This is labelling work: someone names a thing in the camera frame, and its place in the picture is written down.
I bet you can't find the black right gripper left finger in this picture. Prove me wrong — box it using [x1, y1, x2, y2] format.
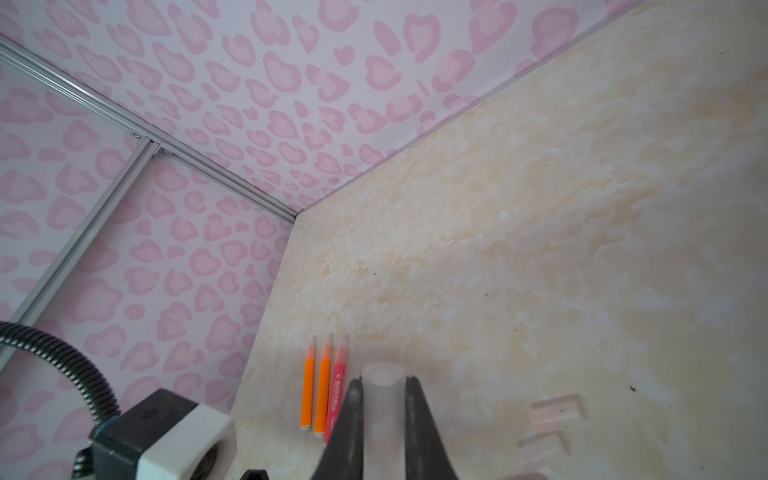
[311, 378, 364, 480]

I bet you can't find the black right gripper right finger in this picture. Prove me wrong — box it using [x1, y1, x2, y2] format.
[404, 377, 458, 480]

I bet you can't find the orange highlighter pen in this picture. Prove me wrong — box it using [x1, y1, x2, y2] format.
[314, 333, 333, 438]
[299, 336, 317, 431]

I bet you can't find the clear pen cap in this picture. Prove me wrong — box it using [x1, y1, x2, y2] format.
[528, 394, 588, 434]
[361, 362, 406, 480]
[517, 432, 569, 473]

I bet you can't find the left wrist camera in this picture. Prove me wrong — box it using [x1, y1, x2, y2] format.
[90, 389, 237, 479]

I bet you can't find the black left camera cable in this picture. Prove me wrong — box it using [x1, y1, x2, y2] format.
[0, 320, 122, 480]

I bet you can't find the diagonal aluminium frame bar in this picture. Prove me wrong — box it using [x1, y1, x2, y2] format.
[9, 138, 161, 327]

